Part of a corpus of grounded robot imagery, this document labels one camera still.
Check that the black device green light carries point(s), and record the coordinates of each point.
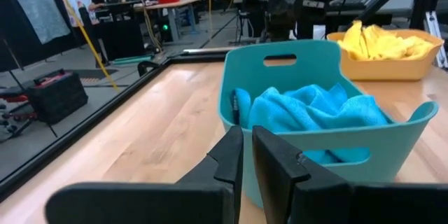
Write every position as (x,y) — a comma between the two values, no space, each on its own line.
(165,33)

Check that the grey hanging cloth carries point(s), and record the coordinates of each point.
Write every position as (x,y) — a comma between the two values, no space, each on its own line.
(35,7)

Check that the aluminium frame post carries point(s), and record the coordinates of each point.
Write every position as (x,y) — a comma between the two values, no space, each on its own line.
(435,38)

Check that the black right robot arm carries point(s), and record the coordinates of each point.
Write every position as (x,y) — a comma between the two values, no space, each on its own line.
(285,7)

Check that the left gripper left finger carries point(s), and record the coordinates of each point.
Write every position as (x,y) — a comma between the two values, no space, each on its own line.
(224,168)

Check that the wooden top desk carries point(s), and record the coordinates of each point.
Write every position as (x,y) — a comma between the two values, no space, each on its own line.
(175,3)

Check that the orange plastic basket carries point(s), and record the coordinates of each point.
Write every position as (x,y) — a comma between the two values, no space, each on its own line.
(385,70)

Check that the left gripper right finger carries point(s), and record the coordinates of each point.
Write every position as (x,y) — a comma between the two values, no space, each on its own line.
(280,182)

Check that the grey desk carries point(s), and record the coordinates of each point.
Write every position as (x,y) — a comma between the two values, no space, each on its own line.
(395,3)

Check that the black cabinet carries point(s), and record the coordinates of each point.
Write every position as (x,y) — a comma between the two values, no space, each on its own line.
(122,38)

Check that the person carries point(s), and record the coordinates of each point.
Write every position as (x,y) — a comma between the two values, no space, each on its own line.
(87,28)

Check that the teal plastic basket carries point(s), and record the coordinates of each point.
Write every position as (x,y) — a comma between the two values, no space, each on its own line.
(315,73)

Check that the black partition panel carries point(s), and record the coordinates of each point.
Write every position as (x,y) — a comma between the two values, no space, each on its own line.
(14,52)

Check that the teal floor item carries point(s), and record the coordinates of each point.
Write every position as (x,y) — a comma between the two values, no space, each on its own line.
(133,59)

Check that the yellow microfiber towel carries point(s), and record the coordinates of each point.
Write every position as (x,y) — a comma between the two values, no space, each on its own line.
(409,47)
(355,42)

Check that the black table frame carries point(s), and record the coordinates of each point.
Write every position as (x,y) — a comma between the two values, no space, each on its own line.
(87,123)

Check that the blue microfiber towel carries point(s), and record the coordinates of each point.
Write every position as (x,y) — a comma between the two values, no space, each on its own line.
(308,112)

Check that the red black floor equipment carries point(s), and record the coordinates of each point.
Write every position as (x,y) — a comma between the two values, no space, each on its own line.
(14,98)

